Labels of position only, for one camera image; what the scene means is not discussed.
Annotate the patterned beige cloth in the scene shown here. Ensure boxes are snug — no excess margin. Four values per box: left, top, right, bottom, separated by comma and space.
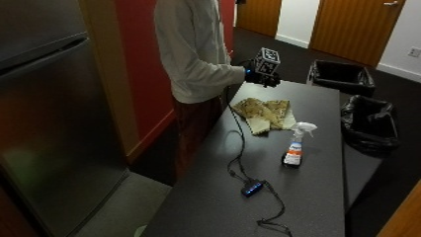
231, 97, 298, 136

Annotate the white cube with black markers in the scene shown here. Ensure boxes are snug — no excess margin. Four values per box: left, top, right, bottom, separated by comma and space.
255, 46, 281, 76

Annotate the wooden door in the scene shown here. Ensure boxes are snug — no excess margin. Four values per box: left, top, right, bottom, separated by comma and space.
308, 0, 408, 68
235, 0, 282, 38

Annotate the white spray bottle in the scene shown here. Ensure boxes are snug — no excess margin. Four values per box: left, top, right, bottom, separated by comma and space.
280, 121, 318, 169

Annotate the black cable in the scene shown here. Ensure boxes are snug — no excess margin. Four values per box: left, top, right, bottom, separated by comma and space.
223, 86, 294, 237

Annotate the stainless steel refrigerator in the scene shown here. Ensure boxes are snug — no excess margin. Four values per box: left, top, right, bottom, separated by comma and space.
0, 0, 132, 237

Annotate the black hub with blue lights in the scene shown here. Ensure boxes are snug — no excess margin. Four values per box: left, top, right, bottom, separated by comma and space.
240, 180, 267, 198

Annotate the black lined waste bin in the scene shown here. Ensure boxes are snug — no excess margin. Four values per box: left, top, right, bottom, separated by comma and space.
306, 59, 377, 98
340, 94, 401, 154

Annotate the the person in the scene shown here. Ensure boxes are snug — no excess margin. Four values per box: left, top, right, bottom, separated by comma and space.
155, 0, 248, 181

